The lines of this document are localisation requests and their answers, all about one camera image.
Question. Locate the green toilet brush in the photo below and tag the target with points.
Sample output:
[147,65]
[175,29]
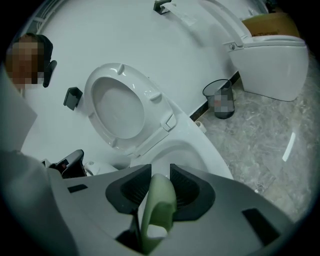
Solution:
[160,200]

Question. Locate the white plastic tube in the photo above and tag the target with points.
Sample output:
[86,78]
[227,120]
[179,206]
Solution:
[200,126]

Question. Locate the black mesh waste bin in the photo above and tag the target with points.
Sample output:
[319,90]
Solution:
[223,90]

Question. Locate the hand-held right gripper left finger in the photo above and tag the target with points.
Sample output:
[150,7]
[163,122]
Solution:
[100,212]

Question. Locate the black head camera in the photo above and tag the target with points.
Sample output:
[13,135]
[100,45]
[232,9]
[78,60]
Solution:
[50,72]

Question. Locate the brown cardboard box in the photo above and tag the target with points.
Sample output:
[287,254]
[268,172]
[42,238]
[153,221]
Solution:
[272,23]

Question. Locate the person's head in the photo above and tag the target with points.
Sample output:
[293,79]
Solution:
[25,60]

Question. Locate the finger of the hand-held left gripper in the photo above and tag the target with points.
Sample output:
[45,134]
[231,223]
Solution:
[71,162]

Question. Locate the person's pale green trousers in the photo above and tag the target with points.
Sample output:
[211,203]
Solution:
[22,200]

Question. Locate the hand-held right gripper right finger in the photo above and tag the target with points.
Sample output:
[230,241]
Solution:
[220,220]

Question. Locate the white angular toilet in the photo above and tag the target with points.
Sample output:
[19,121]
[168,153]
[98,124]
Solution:
[270,67]

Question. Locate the white wall rail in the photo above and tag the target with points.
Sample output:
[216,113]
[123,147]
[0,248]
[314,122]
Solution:
[185,22]

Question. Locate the white toilet with raised seat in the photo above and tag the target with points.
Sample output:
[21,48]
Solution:
[195,140]

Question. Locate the person's white dotted shirt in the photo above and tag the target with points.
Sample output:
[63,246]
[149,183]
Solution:
[12,112]

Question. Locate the black wall bracket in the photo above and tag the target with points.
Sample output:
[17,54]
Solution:
[72,98]
[160,6]

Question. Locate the white egg-shaped toilet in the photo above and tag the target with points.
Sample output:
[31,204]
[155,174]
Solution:
[100,168]

